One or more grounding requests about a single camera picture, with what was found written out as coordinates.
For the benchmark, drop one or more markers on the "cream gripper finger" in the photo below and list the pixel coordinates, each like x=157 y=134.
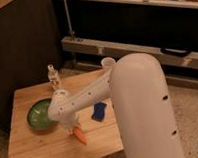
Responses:
x=71 y=131

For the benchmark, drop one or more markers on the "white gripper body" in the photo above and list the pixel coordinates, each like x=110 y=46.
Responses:
x=70 y=122

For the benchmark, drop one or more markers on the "orange pepper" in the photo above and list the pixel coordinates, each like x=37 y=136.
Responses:
x=79 y=135

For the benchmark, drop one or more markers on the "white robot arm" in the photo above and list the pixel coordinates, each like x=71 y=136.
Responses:
x=139 y=94

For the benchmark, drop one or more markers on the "green bowl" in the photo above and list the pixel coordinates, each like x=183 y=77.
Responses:
x=37 y=116

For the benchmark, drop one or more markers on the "blue sponge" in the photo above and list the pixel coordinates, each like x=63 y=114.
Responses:
x=99 y=111

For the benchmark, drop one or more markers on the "clear plastic bottle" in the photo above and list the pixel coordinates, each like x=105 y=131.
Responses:
x=53 y=77

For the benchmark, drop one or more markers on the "metal pole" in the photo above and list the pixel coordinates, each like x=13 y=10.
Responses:
x=71 y=32

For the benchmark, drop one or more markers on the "grey metal rail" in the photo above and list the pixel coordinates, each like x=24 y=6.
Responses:
x=98 y=47

